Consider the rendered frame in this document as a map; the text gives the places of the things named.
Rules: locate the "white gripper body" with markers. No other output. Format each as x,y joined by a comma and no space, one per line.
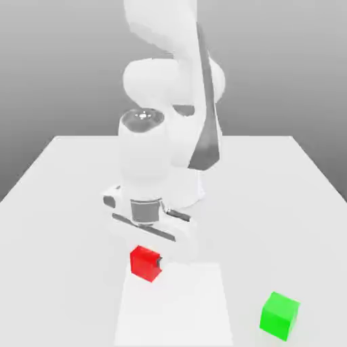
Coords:
179,238

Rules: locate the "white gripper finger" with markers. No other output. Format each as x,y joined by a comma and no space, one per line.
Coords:
160,262

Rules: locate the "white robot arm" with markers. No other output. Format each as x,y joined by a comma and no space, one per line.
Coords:
146,157

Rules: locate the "small red cube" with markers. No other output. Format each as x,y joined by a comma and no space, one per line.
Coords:
143,264

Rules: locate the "small green cube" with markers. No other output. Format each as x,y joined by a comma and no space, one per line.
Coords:
279,315

